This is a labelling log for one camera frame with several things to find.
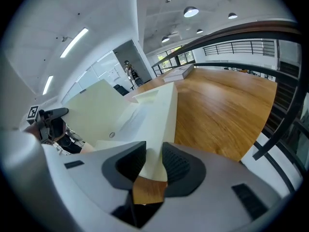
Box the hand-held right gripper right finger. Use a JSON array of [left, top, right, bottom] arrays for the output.
[[144, 141, 288, 232]]

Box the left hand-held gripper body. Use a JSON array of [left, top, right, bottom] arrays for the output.
[[26, 106, 57, 145]]

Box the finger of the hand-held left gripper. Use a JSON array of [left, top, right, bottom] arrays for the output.
[[49, 107, 70, 118]]

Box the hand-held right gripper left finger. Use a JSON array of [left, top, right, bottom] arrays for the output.
[[0, 129, 147, 232]]

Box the cream plastic folder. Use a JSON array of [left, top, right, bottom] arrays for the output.
[[64, 79, 179, 182]]

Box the person's left forearm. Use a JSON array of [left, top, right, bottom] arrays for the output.
[[23, 124, 41, 140]]

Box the long ceiling light strip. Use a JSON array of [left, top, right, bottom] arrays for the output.
[[42, 75, 54, 96], [59, 27, 89, 58]]

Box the person's black shirt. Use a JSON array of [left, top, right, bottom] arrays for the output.
[[56, 119, 84, 154]]

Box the black office chair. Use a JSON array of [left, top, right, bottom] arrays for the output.
[[113, 83, 130, 97]]

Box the wooden table with white legs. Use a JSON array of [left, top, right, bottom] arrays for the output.
[[125, 66, 278, 205]]

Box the white humanoid robot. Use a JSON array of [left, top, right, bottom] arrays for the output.
[[124, 60, 137, 85]]

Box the pink book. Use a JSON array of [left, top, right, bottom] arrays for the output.
[[163, 63, 195, 83]]

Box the black metal balcony railing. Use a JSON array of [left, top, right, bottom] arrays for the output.
[[202, 40, 276, 57]]

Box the black railing with wooden handrail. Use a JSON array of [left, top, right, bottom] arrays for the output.
[[151, 20, 305, 193]]

